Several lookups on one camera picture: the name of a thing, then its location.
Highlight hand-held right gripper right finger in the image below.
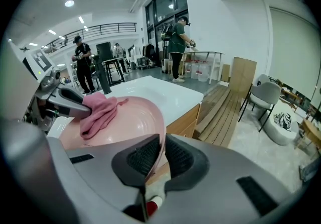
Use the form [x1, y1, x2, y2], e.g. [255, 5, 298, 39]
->
[150, 133, 302, 224]

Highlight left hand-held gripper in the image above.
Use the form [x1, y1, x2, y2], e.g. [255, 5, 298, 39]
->
[22, 48, 92, 133]

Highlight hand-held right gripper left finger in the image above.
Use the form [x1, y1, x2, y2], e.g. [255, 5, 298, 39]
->
[47, 133, 162, 221]

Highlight pink cloth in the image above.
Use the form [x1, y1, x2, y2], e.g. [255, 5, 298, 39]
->
[79, 91, 129, 140]

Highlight big pink plate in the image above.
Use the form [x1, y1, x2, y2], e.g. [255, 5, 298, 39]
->
[59, 96, 168, 182]

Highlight black faucet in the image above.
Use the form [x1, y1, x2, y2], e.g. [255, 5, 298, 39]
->
[90, 53, 113, 95]

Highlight black high table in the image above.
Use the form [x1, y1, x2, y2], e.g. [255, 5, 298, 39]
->
[102, 58, 125, 86]

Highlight person's cream shirt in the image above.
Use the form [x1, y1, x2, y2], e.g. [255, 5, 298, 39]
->
[1, 39, 38, 123]

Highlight black rectangular panel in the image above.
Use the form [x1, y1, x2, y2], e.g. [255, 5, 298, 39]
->
[96, 41, 113, 61]

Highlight wooden slatted platform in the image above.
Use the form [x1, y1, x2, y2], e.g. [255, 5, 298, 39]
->
[192, 82, 243, 149]

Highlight white beanbag seat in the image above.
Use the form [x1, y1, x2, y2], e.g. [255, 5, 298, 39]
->
[265, 111, 301, 147]

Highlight wooden sink cabinet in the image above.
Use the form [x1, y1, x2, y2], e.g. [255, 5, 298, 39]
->
[147, 103, 202, 186]

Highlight metal cart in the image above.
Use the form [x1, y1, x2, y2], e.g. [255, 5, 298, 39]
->
[136, 56, 151, 71]

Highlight white sink countertop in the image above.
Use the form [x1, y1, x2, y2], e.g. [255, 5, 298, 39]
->
[47, 75, 204, 141]

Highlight zebra striped cushion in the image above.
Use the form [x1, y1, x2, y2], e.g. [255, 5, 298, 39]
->
[272, 112, 292, 133]

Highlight black mezzanine railing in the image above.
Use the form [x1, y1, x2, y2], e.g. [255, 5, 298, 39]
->
[42, 22, 138, 55]

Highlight dark jackets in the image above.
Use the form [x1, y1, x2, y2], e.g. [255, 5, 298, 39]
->
[142, 43, 156, 60]

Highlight white suitcase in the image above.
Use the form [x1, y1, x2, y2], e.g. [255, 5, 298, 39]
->
[160, 58, 172, 75]

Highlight grey chair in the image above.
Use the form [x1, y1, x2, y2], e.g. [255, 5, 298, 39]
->
[237, 74, 282, 133]

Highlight low wooden coffee table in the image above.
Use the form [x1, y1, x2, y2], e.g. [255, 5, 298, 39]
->
[294, 117, 321, 160]

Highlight tall wooden board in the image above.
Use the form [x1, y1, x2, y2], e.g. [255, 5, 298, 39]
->
[229, 56, 258, 93]

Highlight clear water jug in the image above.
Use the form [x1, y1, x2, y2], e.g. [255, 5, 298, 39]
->
[191, 61, 201, 80]
[184, 60, 194, 79]
[198, 61, 210, 82]

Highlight white table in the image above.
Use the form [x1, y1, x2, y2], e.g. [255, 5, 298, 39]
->
[182, 51, 226, 85]

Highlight white roller blind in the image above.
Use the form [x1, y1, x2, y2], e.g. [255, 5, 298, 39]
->
[268, 6, 319, 100]

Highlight black framed window wall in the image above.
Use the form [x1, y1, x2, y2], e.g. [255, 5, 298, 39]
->
[144, 0, 189, 68]

